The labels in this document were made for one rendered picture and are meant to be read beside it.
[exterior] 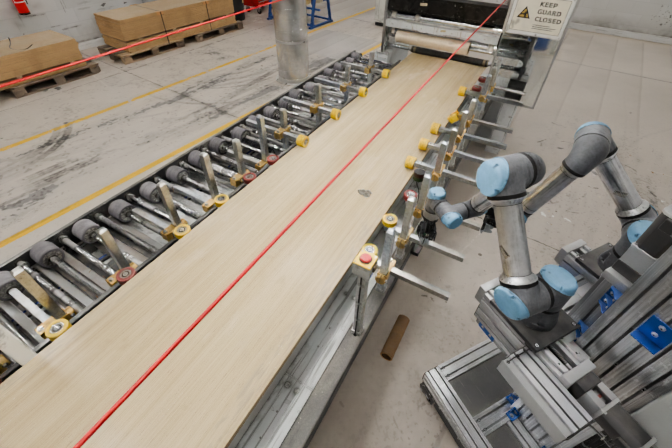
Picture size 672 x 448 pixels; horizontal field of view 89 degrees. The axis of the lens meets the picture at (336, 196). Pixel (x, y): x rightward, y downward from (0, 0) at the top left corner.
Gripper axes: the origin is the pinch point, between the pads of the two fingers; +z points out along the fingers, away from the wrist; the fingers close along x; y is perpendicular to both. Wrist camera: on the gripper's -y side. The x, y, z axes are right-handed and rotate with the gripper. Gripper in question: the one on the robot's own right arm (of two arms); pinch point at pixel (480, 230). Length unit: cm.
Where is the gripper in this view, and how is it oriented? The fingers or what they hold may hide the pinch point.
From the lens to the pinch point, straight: 207.2
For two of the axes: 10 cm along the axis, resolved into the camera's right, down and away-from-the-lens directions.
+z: -0.2, 7.5, 6.6
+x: 5.0, -5.6, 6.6
